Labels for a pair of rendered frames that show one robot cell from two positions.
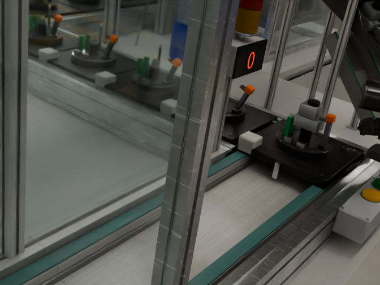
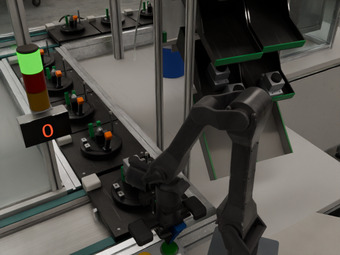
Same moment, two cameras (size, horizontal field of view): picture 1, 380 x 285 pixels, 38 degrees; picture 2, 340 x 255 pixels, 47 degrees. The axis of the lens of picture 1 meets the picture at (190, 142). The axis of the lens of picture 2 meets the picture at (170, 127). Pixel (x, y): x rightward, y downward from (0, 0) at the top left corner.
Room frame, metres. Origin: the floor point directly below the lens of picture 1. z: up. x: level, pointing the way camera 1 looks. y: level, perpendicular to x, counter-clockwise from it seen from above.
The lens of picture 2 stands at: (0.58, -0.74, 1.77)
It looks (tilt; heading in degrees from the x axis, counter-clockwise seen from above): 35 degrees down; 27
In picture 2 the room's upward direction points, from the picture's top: straight up
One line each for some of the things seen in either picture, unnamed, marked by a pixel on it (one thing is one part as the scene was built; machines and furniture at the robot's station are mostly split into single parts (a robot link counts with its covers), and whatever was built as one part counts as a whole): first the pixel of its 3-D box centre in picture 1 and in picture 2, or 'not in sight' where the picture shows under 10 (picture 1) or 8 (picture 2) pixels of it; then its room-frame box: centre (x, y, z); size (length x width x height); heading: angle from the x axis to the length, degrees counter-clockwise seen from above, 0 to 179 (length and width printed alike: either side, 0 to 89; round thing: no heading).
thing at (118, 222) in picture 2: (301, 150); (135, 194); (1.28, -0.28, 0.96); 0.24 x 0.24 x 0.02; 57
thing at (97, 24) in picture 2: not in sight; (112, 14); (2.44, 0.56, 1.01); 0.24 x 0.24 x 0.13; 57
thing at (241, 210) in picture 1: (225, 205); (33, 243); (1.04, -0.10, 0.91); 0.84 x 0.28 x 0.10; 147
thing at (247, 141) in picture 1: (249, 142); (91, 184); (1.25, -0.15, 0.97); 0.05 x 0.05 x 0.04; 57
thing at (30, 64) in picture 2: not in sight; (30, 59); (1.18, -0.08, 1.38); 0.05 x 0.05 x 0.05
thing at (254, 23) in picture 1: (247, 18); (38, 97); (1.18, -0.08, 1.28); 0.05 x 0.05 x 0.05
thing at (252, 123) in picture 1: (221, 98); (99, 136); (1.42, -0.07, 1.01); 0.24 x 0.24 x 0.13; 57
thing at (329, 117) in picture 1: (324, 128); not in sight; (1.26, -0.32, 1.04); 0.04 x 0.02 x 0.08; 57
